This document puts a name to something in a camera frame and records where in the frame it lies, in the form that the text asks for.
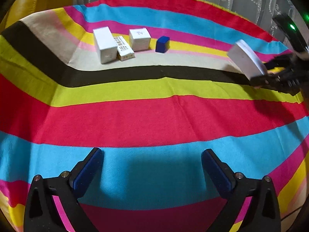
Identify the large white box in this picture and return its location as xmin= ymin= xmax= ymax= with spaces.
xmin=227 ymin=40 xmax=268 ymax=80

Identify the dark blue small box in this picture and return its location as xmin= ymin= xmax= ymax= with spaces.
xmin=155 ymin=36 xmax=170 ymax=53

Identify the tall white box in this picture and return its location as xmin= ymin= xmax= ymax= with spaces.
xmin=93 ymin=27 xmax=117 ymax=64

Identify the colourful striped cloth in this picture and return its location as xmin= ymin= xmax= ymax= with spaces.
xmin=1 ymin=3 xmax=308 ymax=231

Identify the small white cube box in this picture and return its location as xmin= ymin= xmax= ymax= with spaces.
xmin=129 ymin=28 xmax=151 ymax=52

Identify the white yellow slim box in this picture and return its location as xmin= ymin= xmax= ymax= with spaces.
xmin=114 ymin=36 xmax=135 ymax=61

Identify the black cable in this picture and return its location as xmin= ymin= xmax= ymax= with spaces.
xmin=280 ymin=206 xmax=304 ymax=223

